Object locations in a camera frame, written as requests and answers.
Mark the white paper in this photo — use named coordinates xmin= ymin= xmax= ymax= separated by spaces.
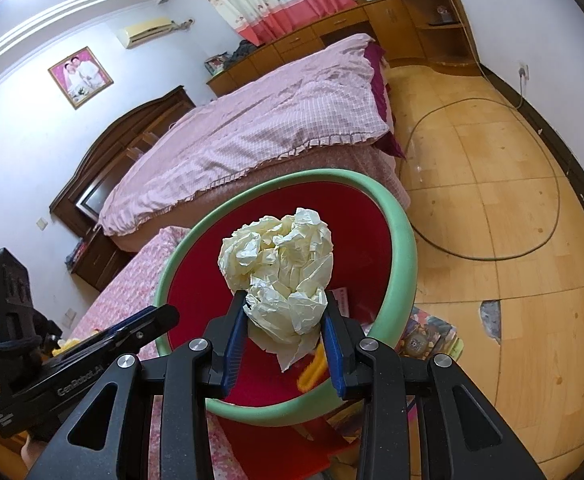
xmin=218 ymin=207 xmax=335 ymax=373

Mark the bed with pink cover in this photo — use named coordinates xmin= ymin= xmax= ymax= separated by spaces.
xmin=98 ymin=33 xmax=413 ymax=238

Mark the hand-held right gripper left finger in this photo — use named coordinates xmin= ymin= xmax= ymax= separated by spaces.
xmin=24 ymin=290 xmax=249 ymax=480

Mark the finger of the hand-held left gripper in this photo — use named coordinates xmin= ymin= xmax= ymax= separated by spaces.
xmin=46 ymin=304 xmax=180 ymax=366
xmin=89 ymin=306 xmax=160 ymax=341

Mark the looped floor cable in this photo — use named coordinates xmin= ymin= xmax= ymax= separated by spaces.
xmin=404 ymin=98 xmax=560 ymax=261

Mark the dark clothes pile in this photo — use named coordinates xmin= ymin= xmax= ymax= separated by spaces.
xmin=227 ymin=40 xmax=260 ymax=68

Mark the wall air conditioner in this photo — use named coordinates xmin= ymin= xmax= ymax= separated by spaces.
xmin=116 ymin=16 xmax=177 ymax=50

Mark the white power cable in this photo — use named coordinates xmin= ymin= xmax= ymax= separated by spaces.
xmin=439 ymin=0 xmax=528 ymax=111

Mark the long wooden cabinet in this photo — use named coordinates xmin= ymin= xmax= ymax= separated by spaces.
xmin=206 ymin=0 xmax=417 ymax=96

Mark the dark wooden bed headboard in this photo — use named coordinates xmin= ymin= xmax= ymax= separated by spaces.
xmin=50 ymin=86 xmax=196 ymax=233

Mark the stack of colourful books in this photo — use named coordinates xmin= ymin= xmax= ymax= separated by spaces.
xmin=322 ymin=305 xmax=465 ymax=426

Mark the red bin with green rim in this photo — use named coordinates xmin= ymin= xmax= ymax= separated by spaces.
xmin=153 ymin=168 xmax=417 ymax=463

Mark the white printed paper slip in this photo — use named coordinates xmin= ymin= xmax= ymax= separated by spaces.
xmin=333 ymin=287 xmax=355 ymax=317

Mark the dark wooden nightstand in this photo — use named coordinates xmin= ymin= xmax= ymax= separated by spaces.
xmin=64 ymin=227 xmax=132 ymax=291

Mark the framed wall photo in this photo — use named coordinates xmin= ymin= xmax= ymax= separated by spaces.
xmin=48 ymin=46 xmax=114 ymax=110

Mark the folded patterned cloth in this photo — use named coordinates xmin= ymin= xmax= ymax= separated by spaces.
xmin=64 ymin=240 xmax=90 ymax=266

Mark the wooden corner shelf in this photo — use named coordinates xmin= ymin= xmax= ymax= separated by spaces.
xmin=402 ymin=0 xmax=480 ymax=66

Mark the magenta bed sheet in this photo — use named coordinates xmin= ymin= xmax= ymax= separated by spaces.
xmin=364 ymin=42 xmax=407 ymax=159

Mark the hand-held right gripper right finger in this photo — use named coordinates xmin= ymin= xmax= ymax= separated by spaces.
xmin=320 ymin=292 xmax=548 ymax=480

